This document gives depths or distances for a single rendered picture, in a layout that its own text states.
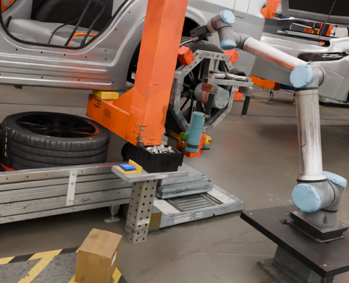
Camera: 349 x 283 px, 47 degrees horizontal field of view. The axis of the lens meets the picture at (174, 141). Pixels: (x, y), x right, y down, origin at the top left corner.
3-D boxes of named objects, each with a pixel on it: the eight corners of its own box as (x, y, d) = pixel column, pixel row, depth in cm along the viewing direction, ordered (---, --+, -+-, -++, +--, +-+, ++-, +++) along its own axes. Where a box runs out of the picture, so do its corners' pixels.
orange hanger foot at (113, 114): (105, 115, 296) (112, 68, 287) (146, 138, 259) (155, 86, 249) (85, 115, 285) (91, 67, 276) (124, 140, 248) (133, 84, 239)
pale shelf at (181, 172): (171, 164, 251) (171, 160, 250) (188, 175, 239) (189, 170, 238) (110, 170, 223) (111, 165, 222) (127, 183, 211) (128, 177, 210)
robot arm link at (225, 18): (225, 24, 234) (222, 7, 235) (212, 31, 244) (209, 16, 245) (237, 24, 239) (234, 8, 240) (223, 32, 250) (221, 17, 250)
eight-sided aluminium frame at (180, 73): (220, 128, 300) (236, 55, 285) (226, 131, 295) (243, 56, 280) (162, 130, 264) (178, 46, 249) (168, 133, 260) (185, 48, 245)
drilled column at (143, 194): (137, 233, 247) (148, 169, 236) (146, 241, 240) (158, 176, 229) (123, 236, 241) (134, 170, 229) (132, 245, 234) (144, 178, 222)
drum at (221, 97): (205, 101, 281) (210, 81, 277) (227, 110, 266) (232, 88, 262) (190, 101, 272) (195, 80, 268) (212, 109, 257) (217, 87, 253)
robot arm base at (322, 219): (343, 225, 224) (349, 209, 221) (323, 231, 213) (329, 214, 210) (314, 209, 238) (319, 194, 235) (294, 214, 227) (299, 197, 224)
